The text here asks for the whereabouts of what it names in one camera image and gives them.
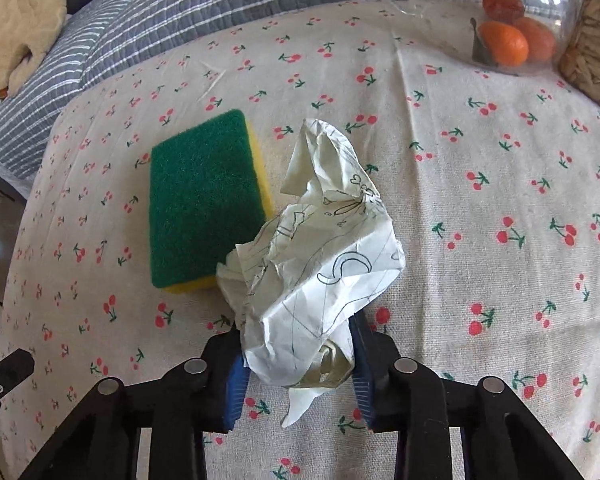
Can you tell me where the clear jar of seeds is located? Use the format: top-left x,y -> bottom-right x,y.
558,0 -> 600,121

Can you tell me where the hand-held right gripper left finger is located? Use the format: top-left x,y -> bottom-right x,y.
27,332 -> 249,480

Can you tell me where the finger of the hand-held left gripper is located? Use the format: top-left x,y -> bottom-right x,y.
0,350 -> 35,441

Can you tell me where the beige fleece blanket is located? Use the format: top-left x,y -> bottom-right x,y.
0,0 -> 68,97

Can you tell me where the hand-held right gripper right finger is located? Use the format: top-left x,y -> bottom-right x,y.
349,312 -> 586,480

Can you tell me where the white paper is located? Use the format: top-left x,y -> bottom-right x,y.
216,118 -> 407,428

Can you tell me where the grey striped quilt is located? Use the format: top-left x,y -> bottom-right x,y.
0,0 -> 481,198

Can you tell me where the small orange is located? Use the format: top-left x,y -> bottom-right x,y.
478,21 -> 530,67
512,16 -> 557,63
481,0 -> 526,23

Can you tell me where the green and yellow sponge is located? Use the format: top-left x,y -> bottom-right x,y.
149,108 -> 276,295

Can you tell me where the cherry print tablecloth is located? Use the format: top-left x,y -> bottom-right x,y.
0,0 -> 600,480

